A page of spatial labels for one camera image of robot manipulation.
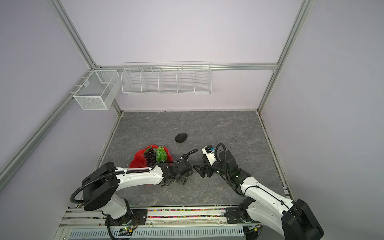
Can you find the red flower-shaped fruit bowl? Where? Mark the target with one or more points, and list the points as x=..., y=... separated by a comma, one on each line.
x=140, y=162

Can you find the dark purple grape bunch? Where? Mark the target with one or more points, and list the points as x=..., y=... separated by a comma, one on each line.
x=150, y=156

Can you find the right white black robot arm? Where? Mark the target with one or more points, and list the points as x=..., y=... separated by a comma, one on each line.
x=294, y=220

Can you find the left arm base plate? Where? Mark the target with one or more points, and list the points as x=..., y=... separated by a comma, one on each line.
x=137, y=217

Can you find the white mesh wall basket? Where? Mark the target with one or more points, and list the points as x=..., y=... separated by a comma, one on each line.
x=99, y=90

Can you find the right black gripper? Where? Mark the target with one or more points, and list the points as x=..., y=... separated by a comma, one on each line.
x=202, y=167

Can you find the white wire wall rack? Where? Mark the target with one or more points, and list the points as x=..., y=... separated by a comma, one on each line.
x=167, y=78

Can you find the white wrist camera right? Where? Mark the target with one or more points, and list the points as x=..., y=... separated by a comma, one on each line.
x=209, y=155

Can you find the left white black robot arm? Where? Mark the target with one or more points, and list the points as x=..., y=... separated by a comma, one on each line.
x=98, y=190

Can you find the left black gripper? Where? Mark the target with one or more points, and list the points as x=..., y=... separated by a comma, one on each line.
x=184, y=179

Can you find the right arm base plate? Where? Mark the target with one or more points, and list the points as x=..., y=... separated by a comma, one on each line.
x=236, y=215

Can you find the green grape bunch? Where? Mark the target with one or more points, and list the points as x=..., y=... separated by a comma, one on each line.
x=161, y=154

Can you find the black avocado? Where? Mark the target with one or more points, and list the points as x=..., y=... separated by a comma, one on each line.
x=180, y=138

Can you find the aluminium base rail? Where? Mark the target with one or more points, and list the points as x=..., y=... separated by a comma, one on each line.
x=164, y=223

